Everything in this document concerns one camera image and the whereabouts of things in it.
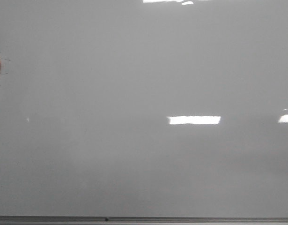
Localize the grey aluminium whiteboard frame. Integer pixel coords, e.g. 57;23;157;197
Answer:
0;216;288;225

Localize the white glossy whiteboard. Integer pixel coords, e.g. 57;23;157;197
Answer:
0;0;288;218

